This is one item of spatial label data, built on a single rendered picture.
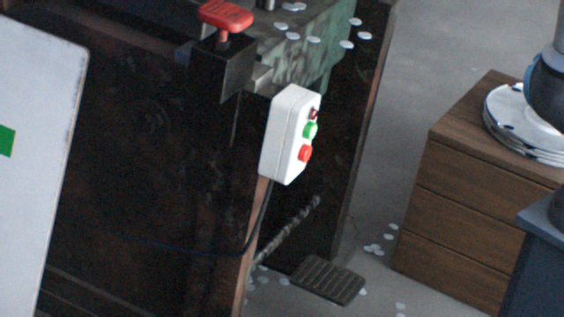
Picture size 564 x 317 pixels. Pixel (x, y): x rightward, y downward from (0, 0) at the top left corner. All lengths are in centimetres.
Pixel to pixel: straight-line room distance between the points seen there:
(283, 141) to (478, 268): 80
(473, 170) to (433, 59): 119
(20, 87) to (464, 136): 89
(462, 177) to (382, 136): 68
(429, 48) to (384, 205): 93
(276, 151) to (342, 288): 47
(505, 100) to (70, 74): 98
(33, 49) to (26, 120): 12
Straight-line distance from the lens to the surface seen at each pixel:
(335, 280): 214
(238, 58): 163
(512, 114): 239
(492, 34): 374
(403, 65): 338
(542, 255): 193
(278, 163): 173
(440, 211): 237
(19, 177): 196
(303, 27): 190
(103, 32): 182
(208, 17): 159
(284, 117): 169
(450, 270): 243
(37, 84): 190
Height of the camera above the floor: 142
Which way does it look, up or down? 31 degrees down
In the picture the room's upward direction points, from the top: 12 degrees clockwise
